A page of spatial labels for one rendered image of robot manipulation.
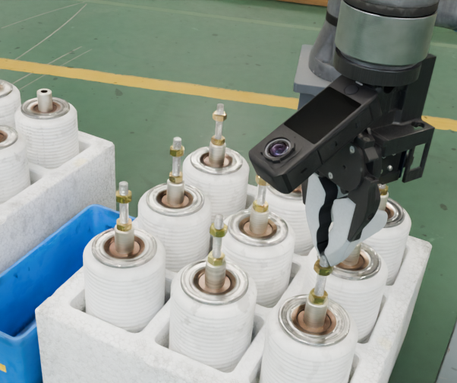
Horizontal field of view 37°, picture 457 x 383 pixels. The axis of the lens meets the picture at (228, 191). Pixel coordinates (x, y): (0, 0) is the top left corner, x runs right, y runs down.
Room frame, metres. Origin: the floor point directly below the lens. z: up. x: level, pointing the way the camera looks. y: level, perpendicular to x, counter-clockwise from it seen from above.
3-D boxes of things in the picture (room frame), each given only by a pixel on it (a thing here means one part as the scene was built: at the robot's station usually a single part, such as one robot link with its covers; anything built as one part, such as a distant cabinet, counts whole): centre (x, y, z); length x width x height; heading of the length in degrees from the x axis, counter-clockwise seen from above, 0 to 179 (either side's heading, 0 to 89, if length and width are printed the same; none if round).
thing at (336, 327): (0.52, -0.10, 0.25); 0.08 x 0.08 x 0.01
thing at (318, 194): (0.55, -0.11, 0.38); 0.06 x 0.03 x 0.09; 125
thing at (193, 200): (0.73, 0.07, 0.25); 0.08 x 0.08 x 0.01
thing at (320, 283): (0.52, -0.10, 0.30); 0.01 x 0.01 x 0.08
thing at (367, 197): (0.51, -0.11, 0.42); 0.05 x 0.02 x 0.09; 35
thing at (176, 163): (0.73, 0.07, 0.30); 0.01 x 0.01 x 0.08
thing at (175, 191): (0.73, 0.07, 0.26); 0.02 x 0.02 x 0.03
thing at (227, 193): (0.84, 0.02, 0.16); 0.10 x 0.10 x 0.18
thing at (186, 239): (0.73, 0.07, 0.16); 0.10 x 0.10 x 0.18
